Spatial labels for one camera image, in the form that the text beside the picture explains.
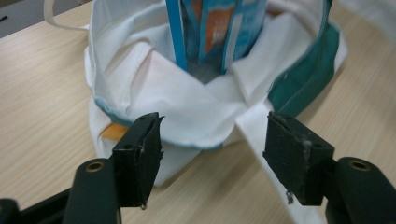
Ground blue and orange packet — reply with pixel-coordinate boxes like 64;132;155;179
164;0;269;77

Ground white tote bag coloured blobs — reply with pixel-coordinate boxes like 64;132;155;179
43;0;396;224

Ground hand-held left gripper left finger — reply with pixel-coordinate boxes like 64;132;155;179
111;112;165;210

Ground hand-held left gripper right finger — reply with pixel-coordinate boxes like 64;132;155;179
262;110;336;207

